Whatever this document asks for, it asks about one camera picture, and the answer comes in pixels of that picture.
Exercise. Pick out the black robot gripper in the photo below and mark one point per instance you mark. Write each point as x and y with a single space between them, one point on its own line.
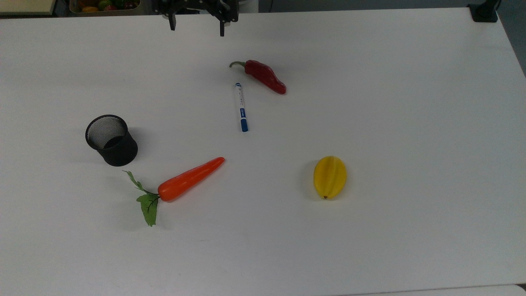
193 5

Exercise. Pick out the white marker with blue cap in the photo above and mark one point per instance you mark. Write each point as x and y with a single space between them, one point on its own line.
241 107

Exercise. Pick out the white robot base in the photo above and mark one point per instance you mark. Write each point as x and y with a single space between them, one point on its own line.
248 5

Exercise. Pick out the red chili pepper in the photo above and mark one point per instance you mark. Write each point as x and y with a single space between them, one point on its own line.
265 77

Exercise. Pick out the bin of toy fruit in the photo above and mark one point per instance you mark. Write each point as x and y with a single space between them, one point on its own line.
104 5

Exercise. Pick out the black mesh pen cup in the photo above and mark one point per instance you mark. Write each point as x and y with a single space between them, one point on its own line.
117 152

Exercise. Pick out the orange carrot with green leaves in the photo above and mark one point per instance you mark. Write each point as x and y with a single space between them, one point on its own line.
189 181

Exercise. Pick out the wooden board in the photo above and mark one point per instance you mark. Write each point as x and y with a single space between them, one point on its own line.
24 6

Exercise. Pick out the yellow starfruit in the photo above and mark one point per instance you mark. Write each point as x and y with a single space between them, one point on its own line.
330 176

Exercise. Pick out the black clamp mount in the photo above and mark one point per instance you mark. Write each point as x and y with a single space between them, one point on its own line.
484 11

